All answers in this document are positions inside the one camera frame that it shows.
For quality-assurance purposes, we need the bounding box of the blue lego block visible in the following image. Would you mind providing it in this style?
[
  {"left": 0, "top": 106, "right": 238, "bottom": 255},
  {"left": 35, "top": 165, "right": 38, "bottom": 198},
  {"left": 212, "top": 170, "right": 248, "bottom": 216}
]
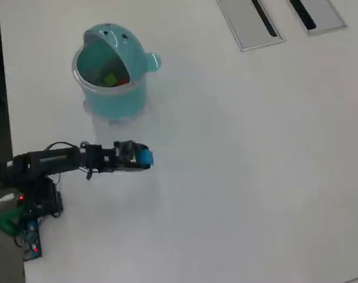
[{"left": 138, "top": 149, "right": 155, "bottom": 166}]

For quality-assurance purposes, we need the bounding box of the teal whale-shaped bin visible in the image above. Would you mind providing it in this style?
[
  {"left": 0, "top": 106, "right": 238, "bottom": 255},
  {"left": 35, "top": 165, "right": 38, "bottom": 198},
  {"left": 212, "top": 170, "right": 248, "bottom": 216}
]
[{"left": 71, "top": 23, "right": 163, "bottom": 127}]

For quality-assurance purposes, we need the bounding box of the blue controller circuit board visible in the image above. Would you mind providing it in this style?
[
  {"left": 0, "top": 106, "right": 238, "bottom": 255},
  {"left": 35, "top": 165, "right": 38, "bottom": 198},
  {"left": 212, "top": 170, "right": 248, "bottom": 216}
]
[{"left": 19, "top": 221, "right": 43, "bottom": 262}]

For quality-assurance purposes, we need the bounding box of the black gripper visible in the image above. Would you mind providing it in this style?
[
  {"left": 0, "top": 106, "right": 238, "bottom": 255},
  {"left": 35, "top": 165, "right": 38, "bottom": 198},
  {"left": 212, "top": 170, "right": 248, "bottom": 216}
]
[{"left": 106, "top": 142, "right": 152, "bottom": 174}]

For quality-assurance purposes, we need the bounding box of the green arm base clamp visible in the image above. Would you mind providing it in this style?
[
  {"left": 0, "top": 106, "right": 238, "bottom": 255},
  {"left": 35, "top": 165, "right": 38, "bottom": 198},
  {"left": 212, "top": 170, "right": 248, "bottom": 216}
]
[{"left": 0, "top": 206, "right": 28, "bottom": 236}]

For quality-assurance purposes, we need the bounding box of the narrow grey table cable hatch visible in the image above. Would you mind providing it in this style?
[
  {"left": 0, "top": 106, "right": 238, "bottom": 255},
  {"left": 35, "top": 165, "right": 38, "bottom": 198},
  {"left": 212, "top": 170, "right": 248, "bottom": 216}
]
[{"left": 287, "top": 0, "right": 349, "bottom": 36}]

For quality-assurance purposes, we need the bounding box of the wide grey table cable hatch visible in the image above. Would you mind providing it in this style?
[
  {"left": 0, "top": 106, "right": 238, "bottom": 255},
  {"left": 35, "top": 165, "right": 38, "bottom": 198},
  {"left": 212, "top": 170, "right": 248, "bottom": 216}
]
[{"left": 216, "top": 0, "right": 285, "bottom": 52}]

